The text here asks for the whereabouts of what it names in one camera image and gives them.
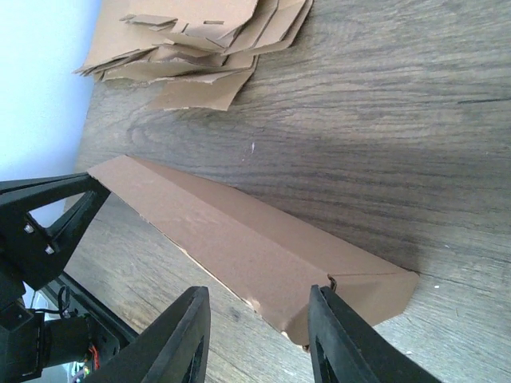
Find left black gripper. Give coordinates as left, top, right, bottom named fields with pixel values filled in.
left=1, top=172, right=110, bottom=377

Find stack of flat cardboard sheets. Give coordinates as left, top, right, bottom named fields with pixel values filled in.
left=75, top=1, right=313, bottom=111

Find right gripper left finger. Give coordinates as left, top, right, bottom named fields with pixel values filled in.
left=85, top=286, right=211, bottom=383

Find brown cardboard box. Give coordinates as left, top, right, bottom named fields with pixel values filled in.
left=89, top=156, right=419, bottom=345

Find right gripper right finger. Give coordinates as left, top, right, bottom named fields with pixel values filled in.
left=307, top=285, right=439, bottom=383

